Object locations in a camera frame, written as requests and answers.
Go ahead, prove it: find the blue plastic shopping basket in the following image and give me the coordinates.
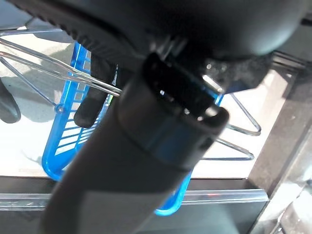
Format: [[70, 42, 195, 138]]
[[0, 28, 262, 217]]

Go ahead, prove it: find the low black shelf base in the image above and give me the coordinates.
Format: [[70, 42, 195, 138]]
[[0, 175, 247, 195]]

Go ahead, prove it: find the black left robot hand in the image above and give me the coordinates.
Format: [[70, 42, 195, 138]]
[[7, 0, 307, 234]]

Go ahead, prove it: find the black shelf board clear rail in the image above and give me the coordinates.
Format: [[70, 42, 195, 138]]
[[0, 189, 269, 234]]

